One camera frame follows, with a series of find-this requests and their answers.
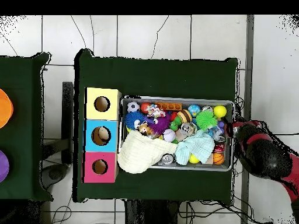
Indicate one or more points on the green puffer ball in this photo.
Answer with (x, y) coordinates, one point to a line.
(206, 120)

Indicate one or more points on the orange basketball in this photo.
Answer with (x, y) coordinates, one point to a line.
(218, 158)

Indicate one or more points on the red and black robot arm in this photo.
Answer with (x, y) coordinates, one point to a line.
(266, 156)

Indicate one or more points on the wooden box with three holes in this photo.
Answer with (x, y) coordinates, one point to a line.
(102, 116)

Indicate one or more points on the mint green cloth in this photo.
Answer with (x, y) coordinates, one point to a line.
(196, 147)

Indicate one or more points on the crushed drink can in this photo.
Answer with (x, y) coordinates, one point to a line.
(186, 129)

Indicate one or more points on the toy hamburger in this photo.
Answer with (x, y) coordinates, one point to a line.
(184, 116)

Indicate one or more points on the white baseball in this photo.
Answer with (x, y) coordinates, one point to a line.
(169, 135)

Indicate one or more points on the purple spiky toy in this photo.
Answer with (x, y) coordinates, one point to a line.
(161, 124)

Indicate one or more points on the cream waffle cloth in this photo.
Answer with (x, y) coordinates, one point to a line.
(140, 154)

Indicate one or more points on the dark green table cloth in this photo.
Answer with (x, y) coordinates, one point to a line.
(151, 77)
(23, 93)

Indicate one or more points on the blue puffer ball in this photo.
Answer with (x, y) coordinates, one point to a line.
(132, 119)

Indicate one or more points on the soccer ball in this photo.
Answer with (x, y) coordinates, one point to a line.
(133, 106)

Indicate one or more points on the orange round object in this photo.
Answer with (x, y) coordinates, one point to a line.
(5, 108)

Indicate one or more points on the purple round object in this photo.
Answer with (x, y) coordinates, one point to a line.
(3, 166)

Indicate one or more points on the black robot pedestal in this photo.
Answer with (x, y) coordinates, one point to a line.
(151, 213)

